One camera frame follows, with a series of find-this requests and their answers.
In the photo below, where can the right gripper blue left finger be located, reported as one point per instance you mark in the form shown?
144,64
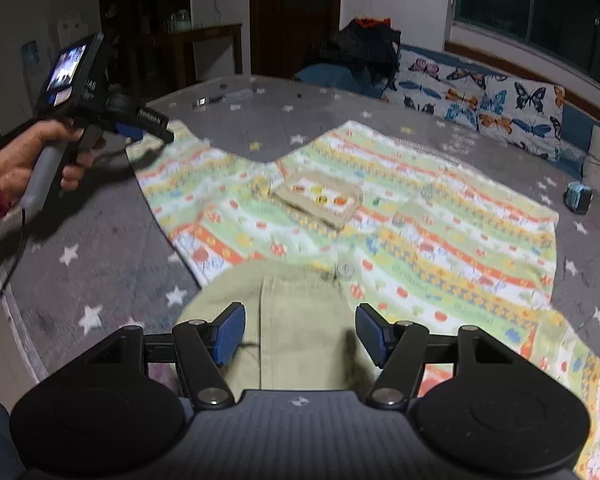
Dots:
201,349

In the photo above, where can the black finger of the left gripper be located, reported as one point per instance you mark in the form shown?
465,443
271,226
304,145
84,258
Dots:
154,123

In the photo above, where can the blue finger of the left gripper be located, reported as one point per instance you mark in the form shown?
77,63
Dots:
130,132

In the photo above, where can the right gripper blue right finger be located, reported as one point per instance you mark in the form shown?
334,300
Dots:
398,350

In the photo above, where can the colourful patterned child shirt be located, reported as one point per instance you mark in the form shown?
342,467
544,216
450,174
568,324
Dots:
352,217

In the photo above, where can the dark clothes pile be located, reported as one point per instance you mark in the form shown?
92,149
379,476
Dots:
370,49

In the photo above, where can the person's left hand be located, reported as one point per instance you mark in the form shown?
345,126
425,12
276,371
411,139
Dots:
17,159

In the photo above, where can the black pen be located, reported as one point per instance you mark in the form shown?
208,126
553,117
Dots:
232,98

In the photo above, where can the white refrigerator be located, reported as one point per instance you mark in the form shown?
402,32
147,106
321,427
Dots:
71,27

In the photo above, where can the dark wooden side table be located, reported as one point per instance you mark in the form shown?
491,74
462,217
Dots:
206,51

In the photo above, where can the dark wooden shelf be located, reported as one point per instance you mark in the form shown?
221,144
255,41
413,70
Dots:
138,37

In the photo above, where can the dark wooden door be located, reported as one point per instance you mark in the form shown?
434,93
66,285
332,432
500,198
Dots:
287,36

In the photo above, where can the blue kids smartwatch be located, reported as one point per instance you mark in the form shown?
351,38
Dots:
578,197

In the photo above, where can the butterfly print pillow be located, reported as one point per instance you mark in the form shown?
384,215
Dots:
522,112

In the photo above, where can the blue sofa bench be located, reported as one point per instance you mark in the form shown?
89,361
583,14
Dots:
576,125

